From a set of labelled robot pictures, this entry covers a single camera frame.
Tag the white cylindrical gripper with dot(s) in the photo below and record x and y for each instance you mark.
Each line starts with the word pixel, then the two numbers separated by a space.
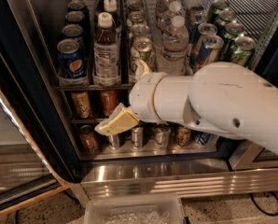
pixel 144 97

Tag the blue pepsi can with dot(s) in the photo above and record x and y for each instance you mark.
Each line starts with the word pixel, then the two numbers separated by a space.
pixel 70 58

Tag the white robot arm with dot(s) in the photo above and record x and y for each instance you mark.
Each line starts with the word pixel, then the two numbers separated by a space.
pixel 222 98

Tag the orange can middle shelf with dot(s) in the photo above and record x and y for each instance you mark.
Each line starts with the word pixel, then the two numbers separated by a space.
pixel 109 101

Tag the silver can shelf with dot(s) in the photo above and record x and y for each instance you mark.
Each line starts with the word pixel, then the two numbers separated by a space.
pixel 114 142
pixel 137 137

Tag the front white 7up can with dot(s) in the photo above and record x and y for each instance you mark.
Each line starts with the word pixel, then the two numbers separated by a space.
pixel 142 49

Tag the white can bottom shelf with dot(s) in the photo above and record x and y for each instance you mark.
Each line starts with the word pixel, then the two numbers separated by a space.
pixel 161 135

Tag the brown can middle shelf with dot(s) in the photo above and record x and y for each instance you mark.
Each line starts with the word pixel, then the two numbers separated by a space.
pixel 81 102

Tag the red can bottom shelf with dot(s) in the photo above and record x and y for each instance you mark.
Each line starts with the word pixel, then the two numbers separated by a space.
pixel 87 137

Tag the stainless steel fridge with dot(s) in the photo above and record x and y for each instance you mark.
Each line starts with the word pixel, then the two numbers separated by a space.
pixel 29 33

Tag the blue can bottom shelf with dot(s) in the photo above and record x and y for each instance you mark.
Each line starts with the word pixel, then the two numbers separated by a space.
pixel 202 138

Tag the rear 7up can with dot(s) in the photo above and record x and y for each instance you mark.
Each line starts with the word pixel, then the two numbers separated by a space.
pixel 134 5

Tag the dark pepsi can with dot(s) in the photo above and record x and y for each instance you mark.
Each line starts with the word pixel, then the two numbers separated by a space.
pixel 75 17
pixel 78 5
pixel 73 31

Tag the front red bull can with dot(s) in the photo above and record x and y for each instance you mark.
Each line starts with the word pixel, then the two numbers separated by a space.
pixel 209 51

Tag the red bull can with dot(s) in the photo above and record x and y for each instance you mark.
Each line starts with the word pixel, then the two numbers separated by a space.
pixel 194 21
pixel 202 31
pixel 209 51
pixel 194 9

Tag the rear dark pepsi can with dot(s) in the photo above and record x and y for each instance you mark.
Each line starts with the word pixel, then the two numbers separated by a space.
pixel 78 5

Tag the rear red bull can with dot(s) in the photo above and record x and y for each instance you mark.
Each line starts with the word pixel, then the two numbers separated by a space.
pixel 194 9

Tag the green soda can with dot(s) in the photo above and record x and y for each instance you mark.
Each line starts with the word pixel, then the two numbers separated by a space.
pixel 230 32
pixel 225 17
pixel 241 50
pixel 216 7

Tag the front green soda can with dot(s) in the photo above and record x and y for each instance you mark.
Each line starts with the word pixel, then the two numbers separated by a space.
pixel 241 50

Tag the rear green soda can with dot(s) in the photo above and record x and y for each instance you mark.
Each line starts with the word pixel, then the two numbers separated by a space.
pixel 216 7

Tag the open glass fridge door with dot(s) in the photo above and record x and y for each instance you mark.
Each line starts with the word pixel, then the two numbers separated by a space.
pixel 26 176

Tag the front clear water bottle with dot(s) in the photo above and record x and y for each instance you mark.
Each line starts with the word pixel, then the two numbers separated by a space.
pixel 174 47

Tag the clear plastic bin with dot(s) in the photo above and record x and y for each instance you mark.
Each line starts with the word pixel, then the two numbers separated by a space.
pixel 136 209

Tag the top wire shelf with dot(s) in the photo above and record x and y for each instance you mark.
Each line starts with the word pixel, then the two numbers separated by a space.
pixel 254 15

